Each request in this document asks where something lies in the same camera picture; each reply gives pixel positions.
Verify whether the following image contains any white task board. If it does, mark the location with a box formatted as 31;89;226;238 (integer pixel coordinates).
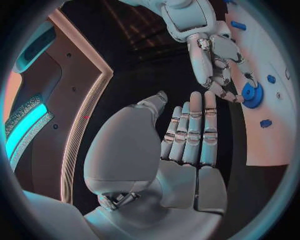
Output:
223;0;295;167

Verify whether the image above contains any blue gear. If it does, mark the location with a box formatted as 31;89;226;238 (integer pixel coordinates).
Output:
240;81;265;110

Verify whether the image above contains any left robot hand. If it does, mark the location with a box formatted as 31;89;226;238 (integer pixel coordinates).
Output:
82;90;229;240

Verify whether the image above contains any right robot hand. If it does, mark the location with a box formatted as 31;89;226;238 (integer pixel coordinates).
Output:
185;32;260;104

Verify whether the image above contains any glowing light bar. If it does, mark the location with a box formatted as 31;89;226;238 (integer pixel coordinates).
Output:
4;102;50;160

